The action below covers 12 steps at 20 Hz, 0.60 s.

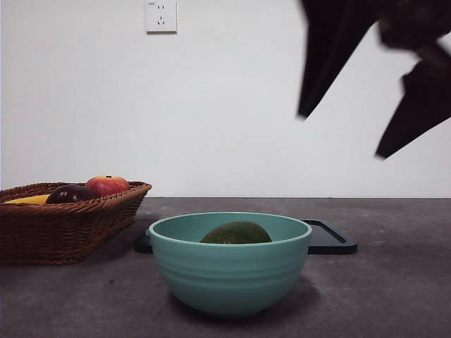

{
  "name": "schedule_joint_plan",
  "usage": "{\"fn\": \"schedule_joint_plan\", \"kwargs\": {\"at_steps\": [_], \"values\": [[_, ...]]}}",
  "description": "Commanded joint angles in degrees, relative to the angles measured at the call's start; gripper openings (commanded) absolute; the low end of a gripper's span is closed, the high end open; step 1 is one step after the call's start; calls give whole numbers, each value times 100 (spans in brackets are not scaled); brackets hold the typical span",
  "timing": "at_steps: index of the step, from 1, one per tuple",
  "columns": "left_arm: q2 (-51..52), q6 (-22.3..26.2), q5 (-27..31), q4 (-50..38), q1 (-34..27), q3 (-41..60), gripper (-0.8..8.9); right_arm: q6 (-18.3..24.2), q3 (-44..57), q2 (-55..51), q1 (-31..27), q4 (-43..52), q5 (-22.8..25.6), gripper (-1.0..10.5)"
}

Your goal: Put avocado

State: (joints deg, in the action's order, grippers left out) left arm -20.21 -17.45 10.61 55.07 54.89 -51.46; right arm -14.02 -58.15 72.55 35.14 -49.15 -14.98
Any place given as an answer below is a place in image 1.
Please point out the white wall power socket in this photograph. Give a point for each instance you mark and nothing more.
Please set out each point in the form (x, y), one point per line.
(161, 17)

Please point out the red and yellow apple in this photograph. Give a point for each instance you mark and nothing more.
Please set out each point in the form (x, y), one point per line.
(107, 184)

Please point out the green avocado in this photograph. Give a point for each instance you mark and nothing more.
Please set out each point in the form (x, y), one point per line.
(236, 234)

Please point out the dark red apple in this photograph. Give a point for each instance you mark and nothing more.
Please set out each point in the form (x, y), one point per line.
(70, 193)

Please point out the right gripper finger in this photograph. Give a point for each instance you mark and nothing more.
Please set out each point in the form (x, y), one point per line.
(423, 109)
(327, 45)

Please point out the brown wicker basket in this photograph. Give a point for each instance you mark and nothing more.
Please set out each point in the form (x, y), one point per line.
(53, 232)

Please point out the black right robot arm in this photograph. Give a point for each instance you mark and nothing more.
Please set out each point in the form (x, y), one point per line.
(415, 21)

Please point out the yellow banana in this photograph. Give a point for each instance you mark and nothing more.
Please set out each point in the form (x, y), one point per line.
(30, 200)

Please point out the teal ceramic bowl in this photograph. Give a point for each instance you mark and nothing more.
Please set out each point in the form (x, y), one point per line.
(230, 274)

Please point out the black rectangular tray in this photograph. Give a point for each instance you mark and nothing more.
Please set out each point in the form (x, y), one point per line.
(333, 243)

